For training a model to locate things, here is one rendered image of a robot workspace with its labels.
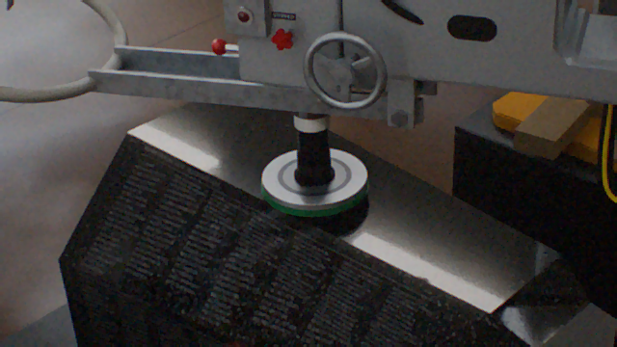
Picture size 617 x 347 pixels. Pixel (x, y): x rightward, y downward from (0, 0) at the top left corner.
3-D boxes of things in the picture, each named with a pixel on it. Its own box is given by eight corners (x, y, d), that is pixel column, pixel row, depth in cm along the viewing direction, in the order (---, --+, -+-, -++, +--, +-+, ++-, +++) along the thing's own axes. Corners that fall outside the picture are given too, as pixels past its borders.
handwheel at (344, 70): (399, 93, 181) (400, 15, 173) (385, 120, 173) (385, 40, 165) (320, 83, 185) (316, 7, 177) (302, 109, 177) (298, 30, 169)
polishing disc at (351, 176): (361, 148, 216) (361, 144, 215) (373, 205, 198) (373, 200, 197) (260, 156, 215) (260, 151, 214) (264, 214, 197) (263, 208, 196)
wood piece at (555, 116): (549, 111, 241) (551, 93, 238) (588, 122, 236) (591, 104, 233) (512, 148, 228) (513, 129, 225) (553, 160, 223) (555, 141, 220)
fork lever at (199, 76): (442, 85, 196) (442, 62, 193) (417, 134, 181) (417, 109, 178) (127, 58, 218) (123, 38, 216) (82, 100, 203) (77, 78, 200)
